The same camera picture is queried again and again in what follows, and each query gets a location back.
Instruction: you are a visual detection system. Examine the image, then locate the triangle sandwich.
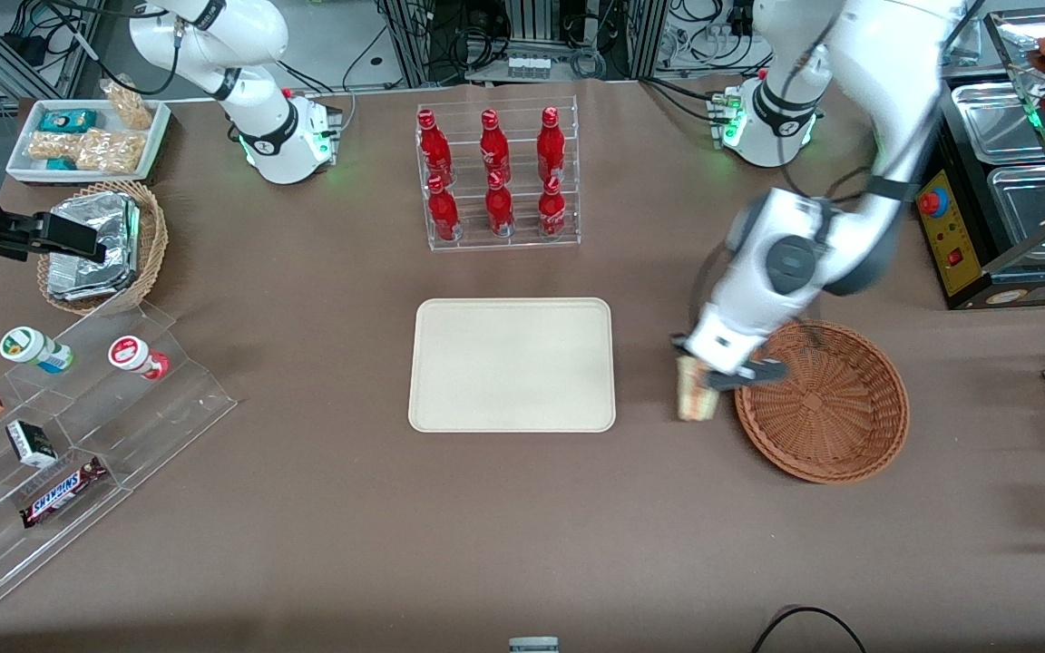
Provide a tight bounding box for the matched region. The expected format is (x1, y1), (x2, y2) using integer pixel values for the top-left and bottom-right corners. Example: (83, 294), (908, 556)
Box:
(677, 356), (720, 424)

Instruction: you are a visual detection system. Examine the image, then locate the white rectangular snack tray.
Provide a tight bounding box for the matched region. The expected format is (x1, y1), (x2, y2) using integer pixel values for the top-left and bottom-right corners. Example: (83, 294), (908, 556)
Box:
(5, 98), (171, 186)

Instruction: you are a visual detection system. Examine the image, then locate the light tan wicker basket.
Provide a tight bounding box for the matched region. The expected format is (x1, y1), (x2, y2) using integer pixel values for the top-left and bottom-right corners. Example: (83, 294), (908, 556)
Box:
(37, 180), (169, 317)

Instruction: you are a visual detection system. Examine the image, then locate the brown round wicker basket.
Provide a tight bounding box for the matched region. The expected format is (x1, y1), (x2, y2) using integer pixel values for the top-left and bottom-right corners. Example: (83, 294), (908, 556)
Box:
(734, 319), (910, 484)

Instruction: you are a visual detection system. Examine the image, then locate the cream rectangular tray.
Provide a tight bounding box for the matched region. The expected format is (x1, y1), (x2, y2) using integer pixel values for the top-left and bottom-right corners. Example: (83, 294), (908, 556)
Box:
(408, 297), (617, 434)

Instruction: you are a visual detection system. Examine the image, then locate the silver foil wrapped package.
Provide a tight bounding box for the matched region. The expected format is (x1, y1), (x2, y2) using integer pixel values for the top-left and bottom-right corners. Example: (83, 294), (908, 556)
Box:
(47, 191), (142, 302)

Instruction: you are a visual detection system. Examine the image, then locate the large clear bag of crackers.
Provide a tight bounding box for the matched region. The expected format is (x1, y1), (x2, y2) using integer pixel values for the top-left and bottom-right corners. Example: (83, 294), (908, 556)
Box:
(75, 129), (148, 174)

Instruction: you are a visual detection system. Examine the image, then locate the green lid yogurt bottle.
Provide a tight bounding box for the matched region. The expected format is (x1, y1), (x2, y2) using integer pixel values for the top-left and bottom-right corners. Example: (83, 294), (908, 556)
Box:
(0, 326), (73, 375)

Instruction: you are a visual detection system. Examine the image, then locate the teal snack box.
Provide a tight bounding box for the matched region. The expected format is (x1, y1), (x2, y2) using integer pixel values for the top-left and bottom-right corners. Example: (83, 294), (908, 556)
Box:
(39, 109), (98, 134)

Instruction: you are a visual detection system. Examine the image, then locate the red lid yogurt bottle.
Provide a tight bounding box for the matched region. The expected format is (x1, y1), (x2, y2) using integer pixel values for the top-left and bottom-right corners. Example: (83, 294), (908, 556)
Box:
(108, 336), (171, 381)

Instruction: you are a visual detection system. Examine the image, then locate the clear bag of nuts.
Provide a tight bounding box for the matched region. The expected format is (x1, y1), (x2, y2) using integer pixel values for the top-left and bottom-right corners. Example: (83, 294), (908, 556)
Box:
(101, 78), (154, 131)

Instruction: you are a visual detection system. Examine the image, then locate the red cola bottle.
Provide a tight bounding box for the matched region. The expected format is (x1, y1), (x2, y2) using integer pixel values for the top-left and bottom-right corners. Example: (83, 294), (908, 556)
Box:
(484, 171), (516, 239)
(537, 175), (568, 239)
(426, 175), (461, 242)
(417, 108), (454, 189)
(536, 106), (569, 182)
(480, 109), (513, 185)

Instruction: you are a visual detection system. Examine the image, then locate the clear acrylic bottle rack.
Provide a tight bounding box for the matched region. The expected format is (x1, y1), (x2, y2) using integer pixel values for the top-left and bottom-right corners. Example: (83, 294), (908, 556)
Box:
(415, 95), (581, 253)

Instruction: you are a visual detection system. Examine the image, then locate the clear acrylic stepped display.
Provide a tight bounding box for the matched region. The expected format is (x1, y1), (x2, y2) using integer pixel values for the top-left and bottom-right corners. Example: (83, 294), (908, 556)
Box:
(0, 301), (239, 618)

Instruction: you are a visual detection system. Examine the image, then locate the small black white carton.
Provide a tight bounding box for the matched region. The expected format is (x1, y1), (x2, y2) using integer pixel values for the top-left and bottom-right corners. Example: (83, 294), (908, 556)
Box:
(5, 420), (58, 469)

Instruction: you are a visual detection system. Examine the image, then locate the snickers chocolate bar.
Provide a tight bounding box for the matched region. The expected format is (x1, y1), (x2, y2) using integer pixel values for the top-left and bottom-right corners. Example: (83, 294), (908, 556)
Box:
(20, 456), (110, 530)

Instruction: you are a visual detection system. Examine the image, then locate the black food warmer appliance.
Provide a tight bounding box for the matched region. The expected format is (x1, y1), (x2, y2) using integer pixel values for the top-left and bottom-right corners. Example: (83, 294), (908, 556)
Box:
(917, 9), (1045, 311)

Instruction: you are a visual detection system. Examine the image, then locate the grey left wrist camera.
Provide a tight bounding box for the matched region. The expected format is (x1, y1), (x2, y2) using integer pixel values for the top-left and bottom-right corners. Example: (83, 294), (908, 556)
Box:
(713, 359), (792, 394)

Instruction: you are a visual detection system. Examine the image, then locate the black floor cable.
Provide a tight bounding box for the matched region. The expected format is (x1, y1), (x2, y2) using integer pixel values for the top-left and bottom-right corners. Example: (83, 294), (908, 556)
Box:
(752, 606), (866, 653)

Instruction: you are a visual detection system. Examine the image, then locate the aluminium frame rack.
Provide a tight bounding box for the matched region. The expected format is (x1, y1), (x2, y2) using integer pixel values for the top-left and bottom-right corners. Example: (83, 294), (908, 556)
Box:
(377, 0), (669, 84)

